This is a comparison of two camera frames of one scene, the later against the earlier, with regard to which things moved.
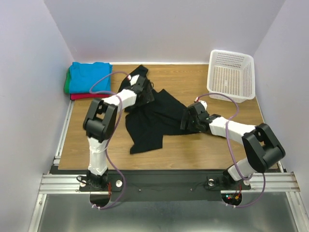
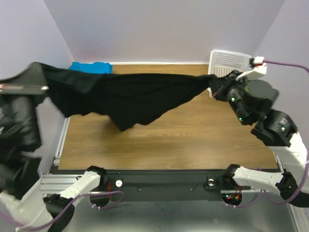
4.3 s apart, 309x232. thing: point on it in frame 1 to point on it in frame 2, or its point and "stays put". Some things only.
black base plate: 207,185 stays put
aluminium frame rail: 69,183 stays put
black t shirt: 153,119 to 124,100
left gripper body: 147,98 to 21,99
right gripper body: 187,120 to 222,86
